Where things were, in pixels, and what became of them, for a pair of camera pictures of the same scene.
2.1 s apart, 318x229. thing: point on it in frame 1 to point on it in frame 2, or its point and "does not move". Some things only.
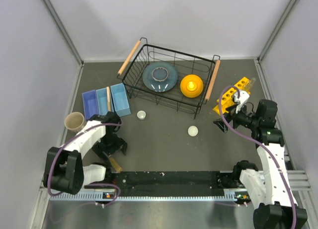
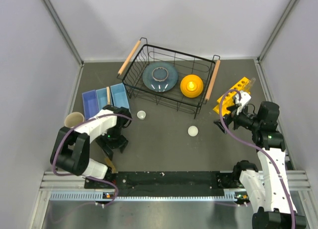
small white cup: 141,114 does not move
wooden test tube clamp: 109,100 does not move
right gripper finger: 221,125 does not move
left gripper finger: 103,156 to 108,150
